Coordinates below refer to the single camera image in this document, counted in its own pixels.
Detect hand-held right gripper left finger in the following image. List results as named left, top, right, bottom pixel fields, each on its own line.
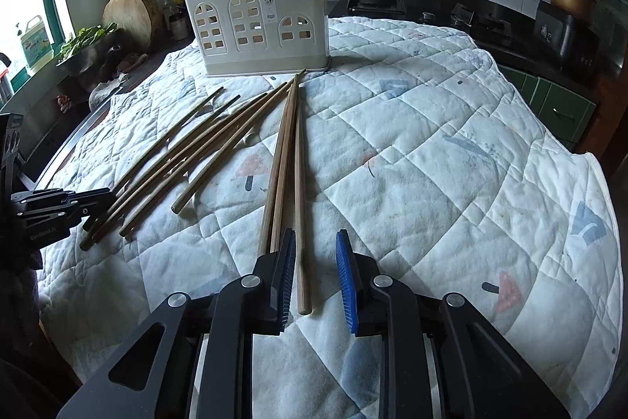
left=56, top=227, right=298, bottom=419

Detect round wooden cutting board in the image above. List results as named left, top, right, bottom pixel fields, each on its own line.
left=102, top=0, right=158, bottom=53

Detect white detergent jug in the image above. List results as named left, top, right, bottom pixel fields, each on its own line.
left=20, top=15, right=54, bottom=75

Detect green leafy vegetables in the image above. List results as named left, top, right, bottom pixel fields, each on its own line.
left=58, top=22, right=119, bottom=59

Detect white plastic utensil holder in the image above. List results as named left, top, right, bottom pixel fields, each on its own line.
left=183, top=0, right=330, bottom=79

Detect long wooden chopstick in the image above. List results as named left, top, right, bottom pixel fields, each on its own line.
left=292, top=75, right=312, bottom=316

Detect green cabinet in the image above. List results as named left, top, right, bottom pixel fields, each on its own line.
left=498, top=64, right=599, bottom=145

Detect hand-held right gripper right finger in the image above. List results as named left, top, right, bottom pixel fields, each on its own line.
left=335, top=230, right=572, bottom=419

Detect yellow cap bottle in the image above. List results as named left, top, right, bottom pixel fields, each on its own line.
left=161, top=0, right=184, bottom=32

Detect black kitchen appliance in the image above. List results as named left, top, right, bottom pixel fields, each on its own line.
left=532, top=0, right=592, bottom=67

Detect black gas stove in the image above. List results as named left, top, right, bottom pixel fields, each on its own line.
left=345, top=0, right=515, bottom=49

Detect crumpled rag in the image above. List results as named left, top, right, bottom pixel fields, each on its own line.
left=118, top=52, right=150, bottom=72

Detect white quilted blanket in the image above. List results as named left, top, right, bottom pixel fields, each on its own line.
left=37, top=15, right=624, bottom=419

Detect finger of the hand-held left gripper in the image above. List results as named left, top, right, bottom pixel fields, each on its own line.
left=12, top=186, right=115, bottom=210
left=16, top=202, right=107, bottom=234

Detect metal bowl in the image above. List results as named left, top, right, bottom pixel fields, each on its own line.
left=55, top=26, right=121, bottom=79

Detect pile of wooden chopsticks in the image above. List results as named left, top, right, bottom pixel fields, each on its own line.
left=79, top=68, right=307, bottom=255

